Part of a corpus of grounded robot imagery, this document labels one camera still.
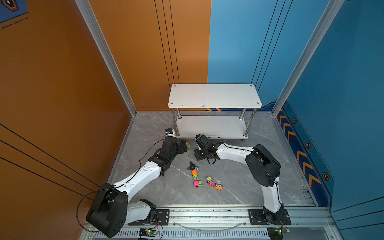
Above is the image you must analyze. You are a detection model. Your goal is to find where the black purple bat toy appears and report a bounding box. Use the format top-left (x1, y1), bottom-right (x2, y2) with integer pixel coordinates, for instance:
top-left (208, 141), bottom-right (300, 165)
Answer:
top-left (187, 162), bottom-right (199, 171)

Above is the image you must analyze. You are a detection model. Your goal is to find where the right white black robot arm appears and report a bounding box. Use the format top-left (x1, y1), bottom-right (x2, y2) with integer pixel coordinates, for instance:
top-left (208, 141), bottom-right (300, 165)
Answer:
top-left (195, 135), bottom-right (284, 215)

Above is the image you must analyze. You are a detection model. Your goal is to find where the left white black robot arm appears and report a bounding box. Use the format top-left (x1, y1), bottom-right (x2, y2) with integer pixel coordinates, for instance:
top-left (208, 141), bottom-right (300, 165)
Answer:
top-left (86, 137), bottom-right (189, 238)

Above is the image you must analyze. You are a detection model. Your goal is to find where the white two-tier shelf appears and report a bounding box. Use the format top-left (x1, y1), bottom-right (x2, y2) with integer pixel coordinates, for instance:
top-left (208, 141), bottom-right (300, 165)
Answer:
top-left (168, 84), bottom-right (263, 141)

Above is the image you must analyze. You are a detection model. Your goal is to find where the orange green toy car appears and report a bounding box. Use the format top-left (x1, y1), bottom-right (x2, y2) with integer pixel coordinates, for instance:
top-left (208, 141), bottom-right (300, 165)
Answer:
top-left (192, 170), bottom-right (199, 181)

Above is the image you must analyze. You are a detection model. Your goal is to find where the green pink toy car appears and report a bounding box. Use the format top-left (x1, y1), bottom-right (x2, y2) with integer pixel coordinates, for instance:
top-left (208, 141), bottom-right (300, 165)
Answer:
top-left (206, 176), bottom-right (214, 187)

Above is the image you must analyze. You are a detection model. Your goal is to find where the pink green toy truck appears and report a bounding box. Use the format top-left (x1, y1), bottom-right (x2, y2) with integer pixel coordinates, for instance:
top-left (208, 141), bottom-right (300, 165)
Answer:
top-left (194, 180), bottom-right (203, 188)

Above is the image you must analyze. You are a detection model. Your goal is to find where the orange round toy car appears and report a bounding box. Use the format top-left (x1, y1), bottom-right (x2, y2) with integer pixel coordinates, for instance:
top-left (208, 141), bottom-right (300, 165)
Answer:
top-left (214, 183), bottom-right (223, 191)

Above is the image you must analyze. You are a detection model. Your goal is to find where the left circuit board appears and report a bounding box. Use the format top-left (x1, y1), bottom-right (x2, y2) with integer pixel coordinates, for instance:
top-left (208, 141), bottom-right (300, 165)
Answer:
top-left (139, 229), bottom-right (159, 238)

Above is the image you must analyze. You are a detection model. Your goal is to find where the circuit board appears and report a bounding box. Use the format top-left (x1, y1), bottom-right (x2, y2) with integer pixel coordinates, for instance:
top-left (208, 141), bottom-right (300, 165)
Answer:
top-left (139, 229), bottom-right (159, 238)
top-left (267, 227), bottom-right (291, 240)

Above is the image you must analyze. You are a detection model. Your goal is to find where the right circuit board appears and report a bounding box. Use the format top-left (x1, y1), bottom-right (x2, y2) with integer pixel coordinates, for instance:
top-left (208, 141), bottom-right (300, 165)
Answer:
top-left (267, 227), bottom-right (291, 240)

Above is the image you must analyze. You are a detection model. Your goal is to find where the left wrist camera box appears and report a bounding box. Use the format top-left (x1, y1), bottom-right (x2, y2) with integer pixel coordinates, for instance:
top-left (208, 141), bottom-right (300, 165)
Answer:
top-left (166, 128), bottom-right (176, 137)

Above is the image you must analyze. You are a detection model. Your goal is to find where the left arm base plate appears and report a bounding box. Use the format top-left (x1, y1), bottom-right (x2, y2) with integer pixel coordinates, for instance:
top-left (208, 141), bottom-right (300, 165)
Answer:
top-left (129, 209), bottom-right (170, 226)

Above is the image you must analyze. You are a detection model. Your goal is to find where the aluminium front rail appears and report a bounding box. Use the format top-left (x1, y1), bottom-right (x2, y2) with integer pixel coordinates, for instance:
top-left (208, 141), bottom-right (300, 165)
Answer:
top-left (113, 206), bottom-right (343, 240)

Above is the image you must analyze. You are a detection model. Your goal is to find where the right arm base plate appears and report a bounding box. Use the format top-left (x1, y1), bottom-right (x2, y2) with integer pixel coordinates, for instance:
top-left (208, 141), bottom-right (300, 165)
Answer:
top-left (248, 208), bottom-right (292, 226)

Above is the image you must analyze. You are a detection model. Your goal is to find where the left aluminium corner post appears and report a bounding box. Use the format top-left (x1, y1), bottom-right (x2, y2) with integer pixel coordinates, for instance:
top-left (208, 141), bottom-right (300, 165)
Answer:
top-left (75, 0), bottom-right (137, 117)

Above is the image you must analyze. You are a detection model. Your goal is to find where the aluminium corner post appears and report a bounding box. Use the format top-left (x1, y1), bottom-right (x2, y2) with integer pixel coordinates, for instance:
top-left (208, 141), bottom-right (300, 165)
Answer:
top-left (75, 0), bottom-right (137, 117)
top-left (272, 0), bottom-right (345, 118)

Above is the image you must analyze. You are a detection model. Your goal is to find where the right aluminium corner post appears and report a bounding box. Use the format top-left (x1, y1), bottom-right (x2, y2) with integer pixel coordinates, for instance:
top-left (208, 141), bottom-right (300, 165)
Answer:
top-left (272, 0), bottom-right (345, 118)

